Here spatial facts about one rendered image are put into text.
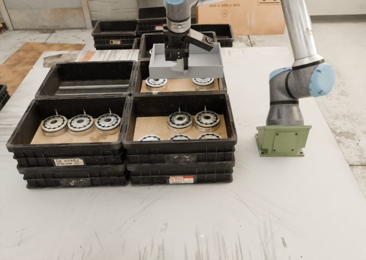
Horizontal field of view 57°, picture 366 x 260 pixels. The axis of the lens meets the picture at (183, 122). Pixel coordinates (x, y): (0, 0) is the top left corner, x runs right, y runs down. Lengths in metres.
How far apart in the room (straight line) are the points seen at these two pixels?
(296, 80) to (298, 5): 0.27
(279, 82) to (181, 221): 0.65
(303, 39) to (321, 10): 3.33
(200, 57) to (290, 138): 0.49
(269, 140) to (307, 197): 0.26
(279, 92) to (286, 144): 0.21
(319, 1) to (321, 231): 3.63
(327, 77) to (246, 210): 0.56
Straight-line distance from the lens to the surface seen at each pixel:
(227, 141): 1.15
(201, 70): 1.24
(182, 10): 1.03
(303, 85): 1.31
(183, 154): 1.19
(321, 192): 1.37
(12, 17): 4.85
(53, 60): 2.29
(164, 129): 1.35
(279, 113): 1.38
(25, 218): 1.36
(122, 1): 4.37
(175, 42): 1.13
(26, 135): 1.42
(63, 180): 1.36
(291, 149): 1.45
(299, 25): 1.31
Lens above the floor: 1.70
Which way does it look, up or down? 39 degrees down
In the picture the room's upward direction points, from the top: 2 degrees counter-clockwise
